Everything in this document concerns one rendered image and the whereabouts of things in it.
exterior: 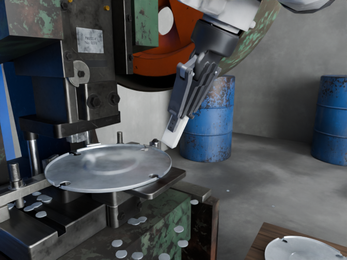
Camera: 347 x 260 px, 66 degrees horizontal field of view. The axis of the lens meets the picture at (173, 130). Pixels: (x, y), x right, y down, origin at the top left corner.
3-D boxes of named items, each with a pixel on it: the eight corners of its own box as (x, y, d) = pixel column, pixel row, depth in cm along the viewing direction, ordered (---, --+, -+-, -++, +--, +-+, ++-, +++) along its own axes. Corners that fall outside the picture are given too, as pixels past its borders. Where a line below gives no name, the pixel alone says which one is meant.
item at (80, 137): (90, 139, 70) (88, 125, 69) (74, 143, 67) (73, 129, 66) (81, 137, 72) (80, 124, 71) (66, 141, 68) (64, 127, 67)
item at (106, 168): (18, 172, 60) (17, 168, 60) (112, 141, 83) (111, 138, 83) (110, 209, 45) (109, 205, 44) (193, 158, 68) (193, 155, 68)
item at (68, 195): (125, 174, 77) (125, 164, 76) (64, 204, 61) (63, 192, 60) (88, 163, 85) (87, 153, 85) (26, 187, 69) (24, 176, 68)
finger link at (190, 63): (213, 51, 43) (199, 49, 39) (200, 80, 46) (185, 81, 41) (201, 45, 44) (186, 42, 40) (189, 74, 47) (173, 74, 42)
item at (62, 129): (123, 130, 74) (122, 111, 72) (58, 150, 57) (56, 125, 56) (84, 123, 82) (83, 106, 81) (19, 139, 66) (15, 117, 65)
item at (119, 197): (187, 221, 64) (188, 168, 61) (151, 255, 52) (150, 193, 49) (112, 193, 77) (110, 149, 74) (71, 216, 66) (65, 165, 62)
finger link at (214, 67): (196, 54, 47) (201, 54, 48) (174, 109, 52) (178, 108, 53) (215, 64, 45) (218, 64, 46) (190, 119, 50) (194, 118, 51)
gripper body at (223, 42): (230, 32, 38) (203, 90, 42) (248, 37, 45) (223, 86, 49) (188, 13, 41) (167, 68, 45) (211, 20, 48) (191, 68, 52)
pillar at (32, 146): (43, 175, 69) (36, 122, 65) (34, 178, 67) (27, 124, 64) (38, 173, 70) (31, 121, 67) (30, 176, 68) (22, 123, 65)
